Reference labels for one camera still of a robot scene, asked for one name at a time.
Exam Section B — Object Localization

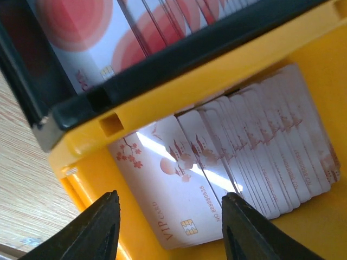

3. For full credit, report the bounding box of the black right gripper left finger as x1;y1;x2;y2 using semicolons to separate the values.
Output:
20;190;120;260

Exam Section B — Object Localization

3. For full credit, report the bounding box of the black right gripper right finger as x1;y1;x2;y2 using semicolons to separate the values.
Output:
222;192;322;259

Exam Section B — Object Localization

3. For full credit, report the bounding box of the pink patterned white card stack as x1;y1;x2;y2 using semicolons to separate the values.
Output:
108;63;340;250

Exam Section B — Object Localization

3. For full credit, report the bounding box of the black bin with red cards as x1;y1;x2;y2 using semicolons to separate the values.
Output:
1;1;320;152

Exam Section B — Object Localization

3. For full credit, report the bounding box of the red patterned white card stack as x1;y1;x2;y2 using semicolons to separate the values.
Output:
28;0;252;93

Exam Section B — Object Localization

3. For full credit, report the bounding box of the yellow middle bin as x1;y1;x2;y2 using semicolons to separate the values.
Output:
49;1;346;259

